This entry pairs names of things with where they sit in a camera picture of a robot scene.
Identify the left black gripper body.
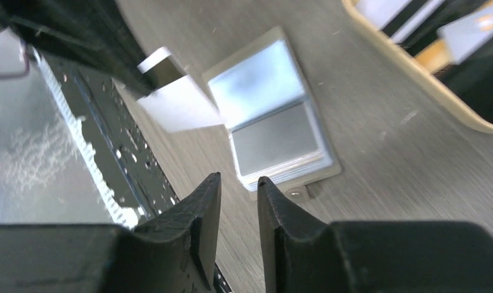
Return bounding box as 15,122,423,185
0,0,158,95

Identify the aluminium frame rail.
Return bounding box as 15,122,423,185
37,56,140,229

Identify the white credit card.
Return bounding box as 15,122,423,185
137,46,224,132

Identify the striped credit card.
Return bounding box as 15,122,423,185
355,0,447,43

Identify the oval wooden tray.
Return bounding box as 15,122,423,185
342,0,493,134

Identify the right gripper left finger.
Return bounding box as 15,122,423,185
0,173,221,292

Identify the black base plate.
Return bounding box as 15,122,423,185
40,54,230,292

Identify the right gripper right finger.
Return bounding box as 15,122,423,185
257,176,493,292

